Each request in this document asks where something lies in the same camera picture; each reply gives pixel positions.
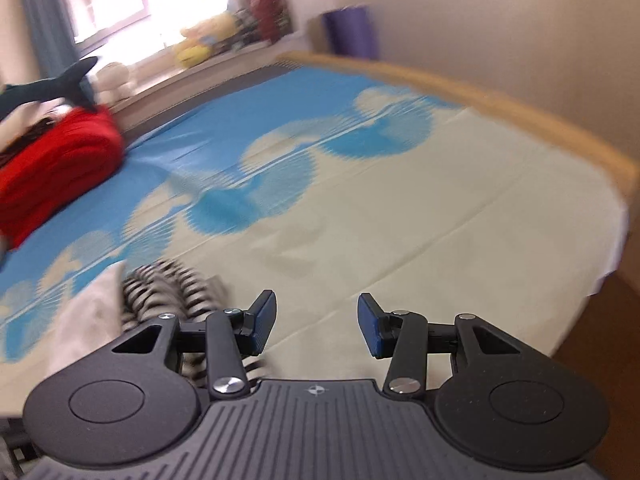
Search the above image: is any wooden bed frame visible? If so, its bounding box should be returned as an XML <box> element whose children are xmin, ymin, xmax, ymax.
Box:
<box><xmin>278</xmin><ymin>51</ymin><xmax>639</xmax><ymax>204</ymax></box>

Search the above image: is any dark shark plush toy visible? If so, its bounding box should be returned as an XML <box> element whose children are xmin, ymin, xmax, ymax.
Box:
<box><xmin>0</xmin><ymin>56</ymin><xmax>99</xmax><ymax>119</ymax></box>

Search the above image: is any white folded bedding stack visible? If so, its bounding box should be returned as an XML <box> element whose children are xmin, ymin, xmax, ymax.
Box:
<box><xmin>1</xmin><ymin>100</ymin><xmax>72</xmax><ymax>167</ymax></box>

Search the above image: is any white plush toy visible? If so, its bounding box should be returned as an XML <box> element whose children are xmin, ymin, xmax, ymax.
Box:
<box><xmin>92</xmin><ymin>62</ymin><xmax>134</xmax><ymax>106</ymax></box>

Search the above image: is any yellow plush toy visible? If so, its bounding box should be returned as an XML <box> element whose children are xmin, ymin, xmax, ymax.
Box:
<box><xmin>172</xmin><ymin>12</ymin><xmax>239</xmax><ymax>68</ymax></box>

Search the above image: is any purple bin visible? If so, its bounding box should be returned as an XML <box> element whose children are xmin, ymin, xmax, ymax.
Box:
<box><xmin>321</xmin><ymin>6</ymin><xmax>380</xmax><ymax>60</ymax></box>

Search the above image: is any red folded blanket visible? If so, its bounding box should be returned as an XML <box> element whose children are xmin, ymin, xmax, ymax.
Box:
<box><xmin>1</xmin><ymin>105</ymin><xmax>125</xmax><ymax>249</ymax></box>

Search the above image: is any blue cream patterned bedsheet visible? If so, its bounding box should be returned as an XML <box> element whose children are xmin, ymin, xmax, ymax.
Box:
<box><xmin>1</xmin><ymin>68</ymin><xmax>628</xmax><ymax>414</ymax></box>

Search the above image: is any striped white small garment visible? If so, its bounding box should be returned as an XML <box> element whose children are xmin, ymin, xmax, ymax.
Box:
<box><xmin>46</xmin><ymin>258</ymin><xmax>266</xmax><ymax>391</ymax></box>

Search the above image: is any dark red cushion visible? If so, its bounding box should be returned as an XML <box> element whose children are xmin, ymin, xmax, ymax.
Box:
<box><xmin>250</xmin><ymin>0</ymin><xmax>293</xmax><ymax>44</ymax></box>

